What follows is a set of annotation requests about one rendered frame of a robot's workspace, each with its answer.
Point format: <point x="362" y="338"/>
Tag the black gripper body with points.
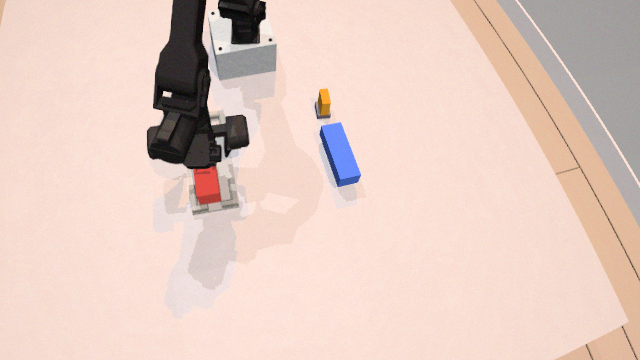
<point x="235" y="130"/>

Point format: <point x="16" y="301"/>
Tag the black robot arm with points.
<point x="182" y="70"/>

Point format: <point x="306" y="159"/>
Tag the red bar with rectangular socket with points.
<point x="207" y="187"/>

